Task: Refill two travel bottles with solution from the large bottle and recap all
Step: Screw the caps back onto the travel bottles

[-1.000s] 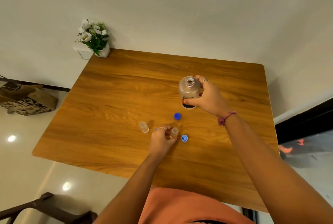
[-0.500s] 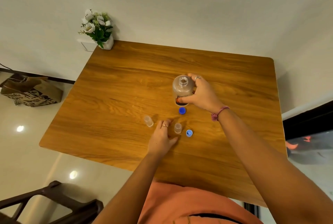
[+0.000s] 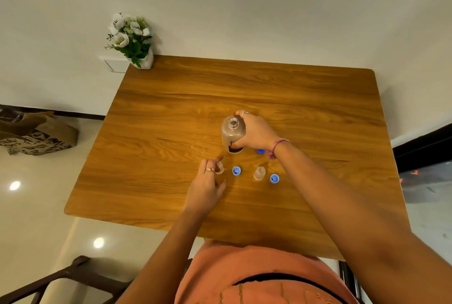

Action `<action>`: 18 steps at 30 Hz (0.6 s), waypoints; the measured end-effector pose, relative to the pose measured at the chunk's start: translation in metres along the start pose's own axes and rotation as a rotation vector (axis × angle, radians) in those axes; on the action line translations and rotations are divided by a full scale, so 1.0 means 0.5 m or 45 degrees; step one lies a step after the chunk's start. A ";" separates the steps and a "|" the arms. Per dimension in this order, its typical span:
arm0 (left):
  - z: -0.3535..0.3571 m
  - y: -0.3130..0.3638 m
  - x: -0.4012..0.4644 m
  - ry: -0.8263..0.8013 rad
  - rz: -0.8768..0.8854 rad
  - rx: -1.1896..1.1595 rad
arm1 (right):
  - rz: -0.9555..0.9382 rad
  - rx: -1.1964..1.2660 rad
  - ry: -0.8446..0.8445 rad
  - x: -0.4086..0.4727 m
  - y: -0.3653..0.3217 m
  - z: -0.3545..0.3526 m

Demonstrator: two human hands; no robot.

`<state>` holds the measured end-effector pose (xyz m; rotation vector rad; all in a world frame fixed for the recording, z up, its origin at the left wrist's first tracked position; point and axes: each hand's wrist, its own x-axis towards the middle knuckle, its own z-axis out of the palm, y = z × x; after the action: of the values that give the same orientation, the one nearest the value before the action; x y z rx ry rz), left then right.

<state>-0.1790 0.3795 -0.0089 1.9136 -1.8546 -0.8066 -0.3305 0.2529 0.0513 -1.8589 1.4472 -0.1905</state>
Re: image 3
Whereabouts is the pink thread bracelet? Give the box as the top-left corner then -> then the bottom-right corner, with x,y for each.
266,138 -> 291,160

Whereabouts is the dark chair frame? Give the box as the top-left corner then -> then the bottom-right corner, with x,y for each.
338,260 -> 365,304

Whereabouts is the orange shirt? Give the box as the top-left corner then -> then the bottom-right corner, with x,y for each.
174,239 -> 360,304

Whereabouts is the brown patterned jute bag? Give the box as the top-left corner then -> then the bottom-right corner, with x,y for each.
0,108 -> 79,156

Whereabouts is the person's right forearm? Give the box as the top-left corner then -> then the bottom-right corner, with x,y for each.
269,140 -> 452,304

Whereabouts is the black strap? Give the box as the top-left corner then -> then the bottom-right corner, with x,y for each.
232,273 -> 351,304

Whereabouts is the white wall socket plate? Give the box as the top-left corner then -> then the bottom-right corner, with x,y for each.
98,54 -> 132,73

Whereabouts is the person's left hand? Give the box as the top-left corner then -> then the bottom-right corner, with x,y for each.
183,155 -> 228,217

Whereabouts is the large clear plastic bottle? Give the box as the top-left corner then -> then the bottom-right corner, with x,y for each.
221,115 -> 246,155

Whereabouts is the white artificial flower bouquet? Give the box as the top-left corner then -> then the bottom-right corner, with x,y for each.
105,12 -> 153,68

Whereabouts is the person's left forearm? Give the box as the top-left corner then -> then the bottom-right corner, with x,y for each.
117,208 -> 210,304

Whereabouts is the dark wooden chair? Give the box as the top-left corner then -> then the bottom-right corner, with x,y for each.
0,255 -> 133,304

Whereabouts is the white flower vase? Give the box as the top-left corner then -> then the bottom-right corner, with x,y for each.
135,48 -> 154,70

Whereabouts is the person's right hand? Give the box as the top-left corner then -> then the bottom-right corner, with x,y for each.
231,110 -> 283,152

